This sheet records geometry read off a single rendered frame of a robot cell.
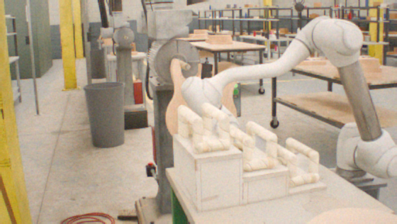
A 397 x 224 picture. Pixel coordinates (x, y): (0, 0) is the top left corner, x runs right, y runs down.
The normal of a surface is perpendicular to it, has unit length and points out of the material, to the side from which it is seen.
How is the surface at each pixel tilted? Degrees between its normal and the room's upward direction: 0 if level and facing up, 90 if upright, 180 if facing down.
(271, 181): 90
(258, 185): 90
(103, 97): 93
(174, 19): 90
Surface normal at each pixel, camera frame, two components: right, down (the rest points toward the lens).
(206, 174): 0.29, 0.20
